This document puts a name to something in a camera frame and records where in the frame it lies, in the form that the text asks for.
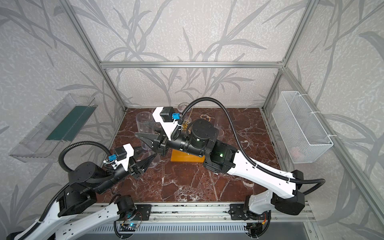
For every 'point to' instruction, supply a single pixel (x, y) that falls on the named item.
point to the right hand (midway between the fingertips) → (143, 122)
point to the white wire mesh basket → (304, 137)
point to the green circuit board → (128, 227)
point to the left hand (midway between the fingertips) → (155, 146)
